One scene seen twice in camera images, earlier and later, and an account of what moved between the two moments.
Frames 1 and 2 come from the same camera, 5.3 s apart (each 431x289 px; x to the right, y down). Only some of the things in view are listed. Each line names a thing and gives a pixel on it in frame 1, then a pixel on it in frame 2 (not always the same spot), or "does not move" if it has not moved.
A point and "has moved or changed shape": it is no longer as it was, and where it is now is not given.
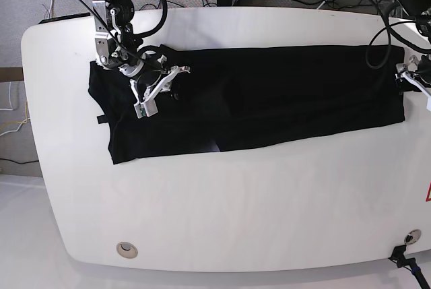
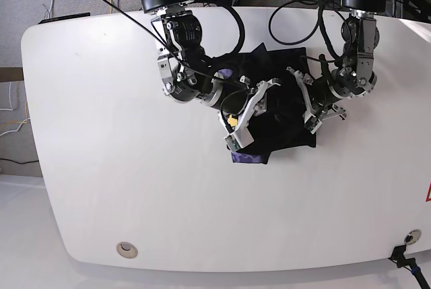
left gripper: x=116 y=48 → x=185 y=73
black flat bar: x=66 y=17 does not move
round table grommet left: x=126 y=250 does not move
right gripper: x=423 y=40 → x=356 y=77
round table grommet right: x=412 y=236 does not move
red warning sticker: x=428 y=196 does not move
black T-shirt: x=233 y=95 has moved or changed shape
